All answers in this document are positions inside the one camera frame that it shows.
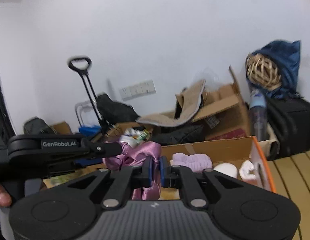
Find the pink satin bow scrunchie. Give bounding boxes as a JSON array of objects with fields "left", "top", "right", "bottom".
[{"left": 102, "top": 141, "right": 162, "bottom": 200}]

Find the lilac fluffy towel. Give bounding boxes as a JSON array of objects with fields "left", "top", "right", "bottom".
[{"left": 170, "top": 153, "right": 212, "bottom": 173}]

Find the person's left hand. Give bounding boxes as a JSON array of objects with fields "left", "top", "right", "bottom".
[{"left": 0, "top": 184, "right": 11, "bottom": 207}]

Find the dark backpack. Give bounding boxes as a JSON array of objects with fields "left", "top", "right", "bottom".
[{"left": 23, "top": 117, "right": 56, "bottom": 135}]

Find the small brown cardboard tray box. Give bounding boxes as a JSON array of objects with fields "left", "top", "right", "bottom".
[{"left": 42, "top": 121, "right": 156, "bottom": 189}]

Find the white round pad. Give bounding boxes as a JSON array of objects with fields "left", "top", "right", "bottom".
[{"left": 214, "top": 163, "right": 238, "bottom": 179}]

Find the red orange cardboard box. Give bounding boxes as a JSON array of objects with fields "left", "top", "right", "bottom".
[{"left": 162, "top": 137, "right": 276, "bottom": 193}]

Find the black bag on trolley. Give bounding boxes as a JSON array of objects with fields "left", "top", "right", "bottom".
[{"left": 97, "top": 93, "right": 140, "bottom": 125}]

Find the white sock bundle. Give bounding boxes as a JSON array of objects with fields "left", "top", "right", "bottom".
[{"left": 239, "top": 160, "right": 258, "bottom": 186}]

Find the beige fleece insole mat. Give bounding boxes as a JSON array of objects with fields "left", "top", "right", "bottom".
[{"left": 137, "top": 79, "right": 205, "bottom": 127}]

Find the large open cardboard box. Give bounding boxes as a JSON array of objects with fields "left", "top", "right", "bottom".
[{"left": 152, "top": 79, "right": 250, "bottom": 146}]

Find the blue lid water bottle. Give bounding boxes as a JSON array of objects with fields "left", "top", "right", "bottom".
[{"left": 249, "top": 89, "right": 267, "bottom": 141}]

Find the black suitcase bag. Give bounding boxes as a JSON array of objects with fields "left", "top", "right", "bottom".
[{"left": 266, "top": 98, "right": 310, "bottom": 159}]

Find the woven rattan ball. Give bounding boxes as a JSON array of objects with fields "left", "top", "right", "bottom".
[{"left": 246, "top": 53, "right": 282, "bottom": 91}]

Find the dark blue velvet cloth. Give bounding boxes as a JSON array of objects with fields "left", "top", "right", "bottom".
[{"left": 246, "top": 40, "right": 301, "bottom": 99}]

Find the silver metal chair frame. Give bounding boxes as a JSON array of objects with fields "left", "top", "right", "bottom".
[{"left": 75, "top": 100, "right": 96, "bottom": 129}]

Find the white wall socket strip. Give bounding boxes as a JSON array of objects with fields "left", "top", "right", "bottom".
[{"left": 119, "top": 80, "right": 156, "bottom": 101}]

